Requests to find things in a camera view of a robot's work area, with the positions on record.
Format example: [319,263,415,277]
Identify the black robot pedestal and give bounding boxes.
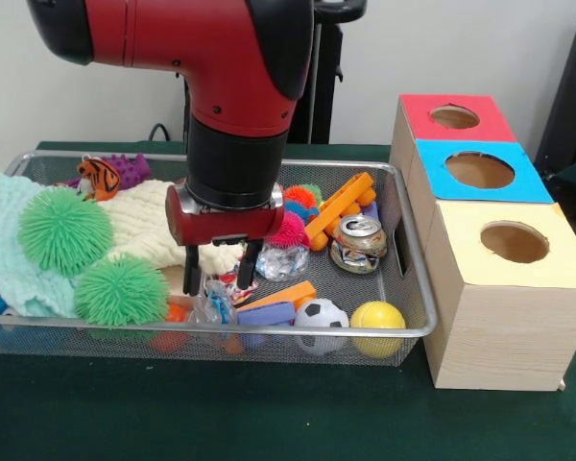
[287,0,369,144]

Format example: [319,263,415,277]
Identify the crushed printed can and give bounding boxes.
[329,213,389,275]

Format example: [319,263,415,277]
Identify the small soccer ball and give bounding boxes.
[292,298,350,355]

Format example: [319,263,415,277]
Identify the yellow foam ball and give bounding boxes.
[348,301,407,359]

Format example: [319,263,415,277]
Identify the mint green cloth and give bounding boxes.
[0,173,81,318]

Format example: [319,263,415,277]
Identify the green spiky rubber ball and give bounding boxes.
[17,185,115,278]
[74,254,170,328]

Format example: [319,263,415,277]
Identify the clear packet with blue toys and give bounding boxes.
[189,280,239,326]

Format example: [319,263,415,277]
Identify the tiger plush keychain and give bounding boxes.
[75,158,121,201]

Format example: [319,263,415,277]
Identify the cream cloth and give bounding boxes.
[95,180,244,278]

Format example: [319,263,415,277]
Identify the wooden box with three holes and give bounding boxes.
[389,93,576,391]

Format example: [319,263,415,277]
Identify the multicolour spiky rubber toy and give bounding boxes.
[267,183,324,250]

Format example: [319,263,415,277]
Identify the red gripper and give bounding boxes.
[165,182,287,297]

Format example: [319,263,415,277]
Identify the silver mesh bin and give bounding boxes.
[0,151,438,369]

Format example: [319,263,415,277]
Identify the orange toy building block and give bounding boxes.
[237,280,318,311]

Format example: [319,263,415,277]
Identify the long orange toy piece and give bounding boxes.
[302,171,378,252]

